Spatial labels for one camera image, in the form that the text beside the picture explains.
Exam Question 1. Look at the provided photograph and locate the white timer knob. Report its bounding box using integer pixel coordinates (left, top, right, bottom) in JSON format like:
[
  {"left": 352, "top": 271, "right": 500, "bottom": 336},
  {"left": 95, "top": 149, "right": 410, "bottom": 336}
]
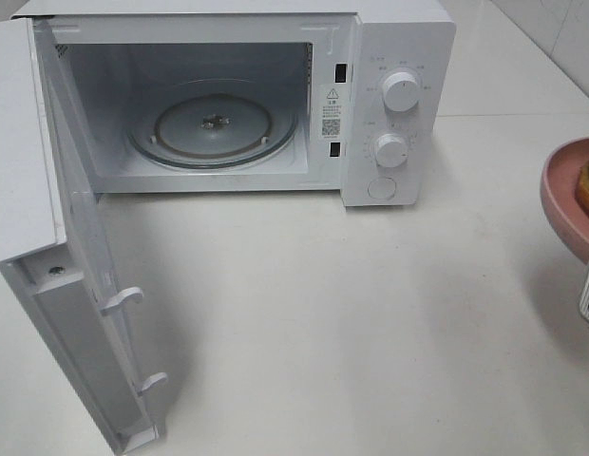
[{"left": 374, "top": 134, "right": 409, "bottom": 168}]

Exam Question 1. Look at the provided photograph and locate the glass microwave turntable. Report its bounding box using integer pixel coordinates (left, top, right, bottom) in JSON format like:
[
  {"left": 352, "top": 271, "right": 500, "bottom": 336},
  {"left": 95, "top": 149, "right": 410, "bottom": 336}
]
[{"left": 126, "top": 79, "right": 299, "bottom": 170}]

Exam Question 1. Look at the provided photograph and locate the upper white power knob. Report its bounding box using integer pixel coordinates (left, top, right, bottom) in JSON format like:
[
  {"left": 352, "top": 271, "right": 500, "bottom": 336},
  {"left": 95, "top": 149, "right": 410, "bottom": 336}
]
[{"left": 380, "top": 68, "right": 422, "bottom": 112}]

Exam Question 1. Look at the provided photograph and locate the white microwave door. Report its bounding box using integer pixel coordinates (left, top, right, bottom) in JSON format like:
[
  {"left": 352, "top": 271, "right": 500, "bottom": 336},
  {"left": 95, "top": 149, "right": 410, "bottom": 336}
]
[{"left": 0, "top": 17, "right": 167, "bottom": 455}]

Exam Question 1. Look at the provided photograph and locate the white microwave oven body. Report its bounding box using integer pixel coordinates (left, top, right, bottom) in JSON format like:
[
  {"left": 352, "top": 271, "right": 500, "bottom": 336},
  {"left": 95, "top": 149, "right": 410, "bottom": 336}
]
[{"left": 3, "top": 1, "right": 456, "bottom": 207}]

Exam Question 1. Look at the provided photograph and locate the pink round plate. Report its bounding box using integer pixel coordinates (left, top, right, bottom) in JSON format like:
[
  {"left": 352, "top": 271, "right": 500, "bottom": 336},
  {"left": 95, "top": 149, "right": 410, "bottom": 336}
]
[{"left": 540, "top": 137, "right": 589, "bottom": 264}]

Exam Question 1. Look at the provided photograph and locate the round white door button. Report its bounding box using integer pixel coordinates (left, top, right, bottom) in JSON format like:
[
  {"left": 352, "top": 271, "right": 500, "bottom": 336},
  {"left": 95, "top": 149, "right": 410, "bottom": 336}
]
[{"left": 368, "top": 177, "right": 397, "bottom": 200}]

